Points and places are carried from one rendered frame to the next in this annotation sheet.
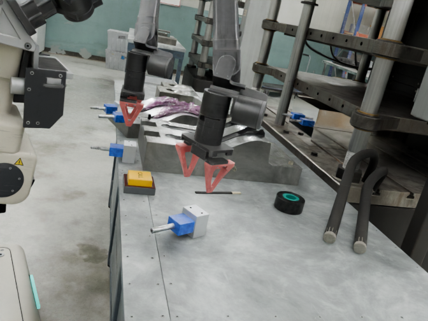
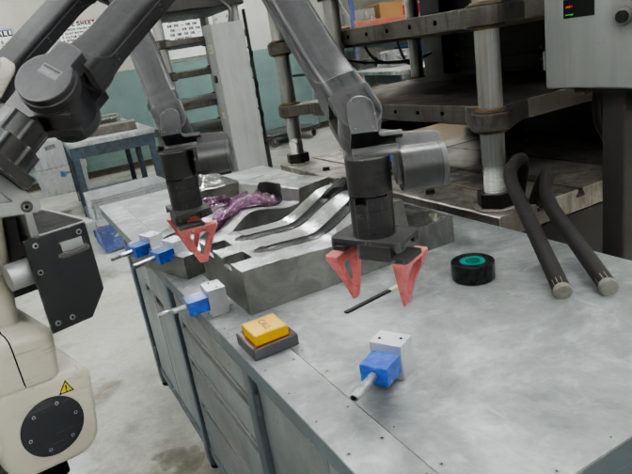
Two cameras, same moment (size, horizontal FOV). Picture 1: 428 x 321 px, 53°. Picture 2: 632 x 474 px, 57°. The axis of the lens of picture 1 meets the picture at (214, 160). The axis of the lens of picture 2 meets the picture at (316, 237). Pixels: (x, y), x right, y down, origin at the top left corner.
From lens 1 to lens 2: 0.25 m
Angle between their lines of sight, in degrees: 9
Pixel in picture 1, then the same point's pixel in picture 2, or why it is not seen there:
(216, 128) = (387, 208)
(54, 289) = not seen: outside the picture
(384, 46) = (481, 12)
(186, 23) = (130, 94)
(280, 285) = (571, 388)
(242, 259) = (492, 377)
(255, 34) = (236, 72)
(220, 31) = (322, 67)
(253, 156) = not seen: hidden behind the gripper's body
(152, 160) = (259, 294)
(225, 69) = (363, 118)
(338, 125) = not seen: hidden behind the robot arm
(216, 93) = (370, 158)
